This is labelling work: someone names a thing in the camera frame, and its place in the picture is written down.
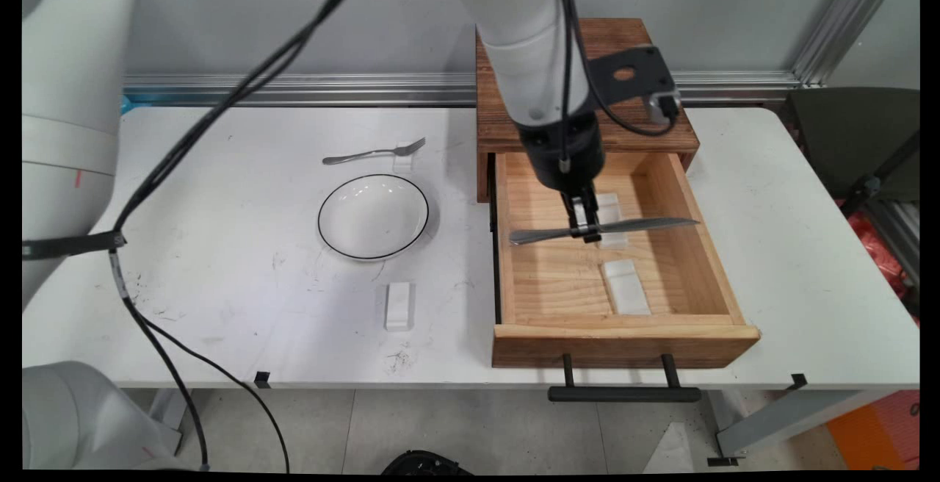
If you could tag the blue bubble wrap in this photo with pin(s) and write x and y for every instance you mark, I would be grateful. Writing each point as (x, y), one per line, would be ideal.
(126, 105)

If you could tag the white table leg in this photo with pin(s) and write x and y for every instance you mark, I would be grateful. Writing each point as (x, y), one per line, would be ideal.
(170, 412)
(786, 419)

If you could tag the silver table knife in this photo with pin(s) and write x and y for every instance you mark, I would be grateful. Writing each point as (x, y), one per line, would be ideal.
(646, 224)

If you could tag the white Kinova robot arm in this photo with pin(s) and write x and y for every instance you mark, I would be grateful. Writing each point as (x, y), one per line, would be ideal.
(73, 63)

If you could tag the light wooden drawer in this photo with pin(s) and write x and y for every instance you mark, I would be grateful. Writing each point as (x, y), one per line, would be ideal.
(558, 283)

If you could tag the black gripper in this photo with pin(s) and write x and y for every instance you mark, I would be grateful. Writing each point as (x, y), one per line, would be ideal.
(562, 155)

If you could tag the slanted aluminium post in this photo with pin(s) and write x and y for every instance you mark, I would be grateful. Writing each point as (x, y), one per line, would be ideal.
(844, 23)

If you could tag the orange box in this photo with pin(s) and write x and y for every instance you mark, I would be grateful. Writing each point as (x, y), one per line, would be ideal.
(874, 430)

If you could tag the white plate with black rim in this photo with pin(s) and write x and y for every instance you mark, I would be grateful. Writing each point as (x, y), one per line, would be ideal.
(373, 216)

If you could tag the horizontal aluminium rail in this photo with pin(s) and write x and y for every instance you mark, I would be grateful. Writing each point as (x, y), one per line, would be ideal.
(330, 89)

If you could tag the white cutlery rest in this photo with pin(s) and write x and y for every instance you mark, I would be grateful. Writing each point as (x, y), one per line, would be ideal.
(626, 287)
(399, 307)
(404, 164)
(615, 207)

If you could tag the black table edge clip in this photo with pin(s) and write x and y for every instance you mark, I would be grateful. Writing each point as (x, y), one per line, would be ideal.
(799, 380)
(262, 379)

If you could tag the dark brown wooden cabinet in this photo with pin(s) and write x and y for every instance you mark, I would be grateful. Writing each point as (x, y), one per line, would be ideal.
(661, 140)

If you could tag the black object on floor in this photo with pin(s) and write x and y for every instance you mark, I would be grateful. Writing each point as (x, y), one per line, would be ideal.
(422, 463)

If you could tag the silver fork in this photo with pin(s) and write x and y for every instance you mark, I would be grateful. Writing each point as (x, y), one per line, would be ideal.
(360, 154)

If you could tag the red plastic bag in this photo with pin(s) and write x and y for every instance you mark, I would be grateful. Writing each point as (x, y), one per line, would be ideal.
(877, 250)

